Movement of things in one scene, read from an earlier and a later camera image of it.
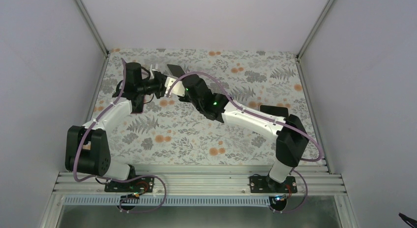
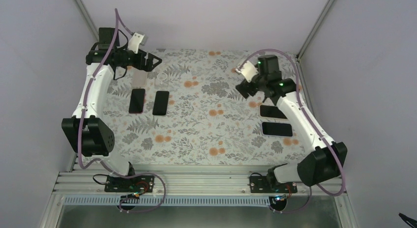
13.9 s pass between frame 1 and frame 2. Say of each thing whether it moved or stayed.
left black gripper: moved
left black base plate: stayed
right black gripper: moved
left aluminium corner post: stayed
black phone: stayed
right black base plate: stayed
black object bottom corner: stayed
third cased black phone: stayed
